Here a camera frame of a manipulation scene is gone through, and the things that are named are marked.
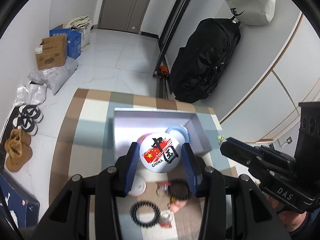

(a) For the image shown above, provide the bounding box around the white China flag badge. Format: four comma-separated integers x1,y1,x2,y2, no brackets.
139,132,181,173

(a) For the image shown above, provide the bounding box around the blue bunny hair band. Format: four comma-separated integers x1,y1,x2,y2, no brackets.
165,126,190,145

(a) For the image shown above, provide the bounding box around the black spiral hair tie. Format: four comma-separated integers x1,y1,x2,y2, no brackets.
130,200,162,228

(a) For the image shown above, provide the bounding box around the person's right hand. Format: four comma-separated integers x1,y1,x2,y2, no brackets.
266,195,307,232

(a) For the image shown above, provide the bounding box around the purple hair band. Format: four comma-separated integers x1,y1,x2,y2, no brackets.
137,133,150,144

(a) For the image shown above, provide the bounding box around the white red round badge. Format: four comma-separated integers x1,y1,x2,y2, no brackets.
129,175,146,197

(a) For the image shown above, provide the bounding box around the red hair clip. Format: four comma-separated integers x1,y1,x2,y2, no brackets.
156,181,171,197

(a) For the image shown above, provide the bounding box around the grey open cardboard box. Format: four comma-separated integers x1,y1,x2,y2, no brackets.
113,108,212,159

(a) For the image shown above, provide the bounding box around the small pink figurine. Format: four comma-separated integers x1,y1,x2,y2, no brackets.
168,198,187,213

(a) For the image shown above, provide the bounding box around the checkered table cloth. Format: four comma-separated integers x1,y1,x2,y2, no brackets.
49,88,238,239

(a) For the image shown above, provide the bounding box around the black backpack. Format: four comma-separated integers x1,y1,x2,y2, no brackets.
169,17,241,103

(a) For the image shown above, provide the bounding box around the tan suede boot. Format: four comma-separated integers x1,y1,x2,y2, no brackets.
4,141,33,172
4,128,31,153

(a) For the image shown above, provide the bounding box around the grey plastic parcel bag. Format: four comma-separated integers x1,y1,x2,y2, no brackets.
28,57,78,95

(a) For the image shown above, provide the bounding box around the dark blue shoe box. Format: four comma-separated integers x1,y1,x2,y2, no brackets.
1,171,40,228

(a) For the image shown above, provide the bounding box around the clear plastic bag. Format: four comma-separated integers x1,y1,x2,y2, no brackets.
14,83,47,107

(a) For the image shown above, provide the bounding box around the brown cardboard box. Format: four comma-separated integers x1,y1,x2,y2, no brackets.
35,34,67,70

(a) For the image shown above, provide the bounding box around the blue cardboard box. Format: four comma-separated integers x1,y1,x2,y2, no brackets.
49,28,81,59

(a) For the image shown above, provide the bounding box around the black tripod stand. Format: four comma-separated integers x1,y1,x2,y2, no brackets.
153,0,191,99

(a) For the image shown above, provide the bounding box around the cream tote bag on floor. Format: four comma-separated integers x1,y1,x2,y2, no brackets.
65,15,92,51

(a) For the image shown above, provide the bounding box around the grey door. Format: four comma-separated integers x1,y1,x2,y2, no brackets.
98,0,150,34

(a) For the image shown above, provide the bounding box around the black bead bracelet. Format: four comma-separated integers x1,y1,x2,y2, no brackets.
167,179,192,201

